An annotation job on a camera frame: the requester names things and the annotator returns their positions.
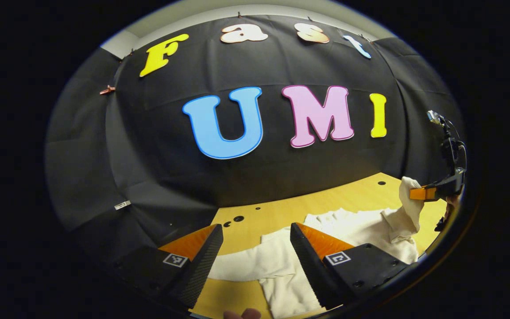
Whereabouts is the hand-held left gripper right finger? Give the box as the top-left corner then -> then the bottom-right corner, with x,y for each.
290,222 -> 412,311

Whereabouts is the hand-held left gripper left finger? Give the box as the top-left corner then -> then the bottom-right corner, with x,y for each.
111,223 -> 224,310

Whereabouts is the cream white garment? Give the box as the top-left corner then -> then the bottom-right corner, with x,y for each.
209,176 -> 426,319

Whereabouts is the black backdrop cloth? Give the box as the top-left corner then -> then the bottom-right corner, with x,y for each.
45,15 -> 466,266

